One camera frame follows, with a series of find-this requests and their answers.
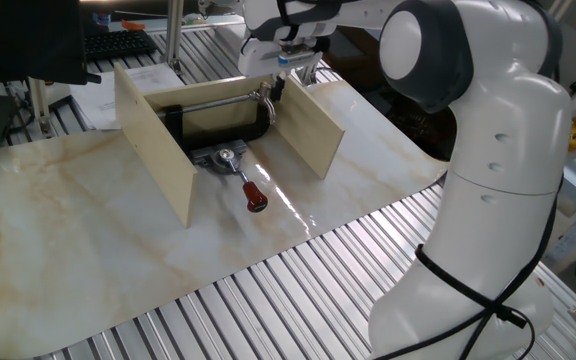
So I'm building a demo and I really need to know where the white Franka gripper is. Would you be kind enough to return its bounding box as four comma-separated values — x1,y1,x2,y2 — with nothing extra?
237,37,327,103

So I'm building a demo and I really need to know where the brown cardboard box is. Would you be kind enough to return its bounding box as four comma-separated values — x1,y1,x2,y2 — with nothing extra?
325,27,394,91

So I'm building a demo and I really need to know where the grey metal lever base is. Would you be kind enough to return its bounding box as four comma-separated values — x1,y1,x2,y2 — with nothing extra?
189,138,249,176

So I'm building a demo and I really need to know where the red knob metal lever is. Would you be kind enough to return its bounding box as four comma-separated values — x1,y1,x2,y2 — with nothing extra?
217,148,270,214

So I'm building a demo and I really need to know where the black C-clamp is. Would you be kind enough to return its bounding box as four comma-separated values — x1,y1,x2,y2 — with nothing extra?
156,92,274,154

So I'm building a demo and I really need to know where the black keyboard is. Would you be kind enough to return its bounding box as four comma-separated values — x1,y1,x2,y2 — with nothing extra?
83,29,159,63

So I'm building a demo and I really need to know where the white paper sheet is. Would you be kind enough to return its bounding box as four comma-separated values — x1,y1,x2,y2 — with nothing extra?
69,63,185,132

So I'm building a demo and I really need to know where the marble pattern mat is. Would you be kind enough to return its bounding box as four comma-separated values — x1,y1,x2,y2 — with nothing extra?
0,79,452,360

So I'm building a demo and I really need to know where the black monitor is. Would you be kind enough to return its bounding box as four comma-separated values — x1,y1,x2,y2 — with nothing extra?
0,0,103,86

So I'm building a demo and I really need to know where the silver camera with blue sticker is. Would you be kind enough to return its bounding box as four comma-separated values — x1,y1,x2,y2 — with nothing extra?
276,48,322,69

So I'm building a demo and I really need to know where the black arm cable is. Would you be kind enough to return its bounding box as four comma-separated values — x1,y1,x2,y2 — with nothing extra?
240,0,565,360

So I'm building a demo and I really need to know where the wide black velcro strap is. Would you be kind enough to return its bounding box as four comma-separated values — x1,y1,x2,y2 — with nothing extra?
275,0,300,44

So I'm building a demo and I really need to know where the aluminium profile post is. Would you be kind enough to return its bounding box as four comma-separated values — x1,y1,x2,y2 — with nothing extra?
163,0,187,76
26,77,53,137

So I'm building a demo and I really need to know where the beige wooden board frame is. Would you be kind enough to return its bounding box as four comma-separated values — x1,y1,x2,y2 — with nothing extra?
112,62,347,229

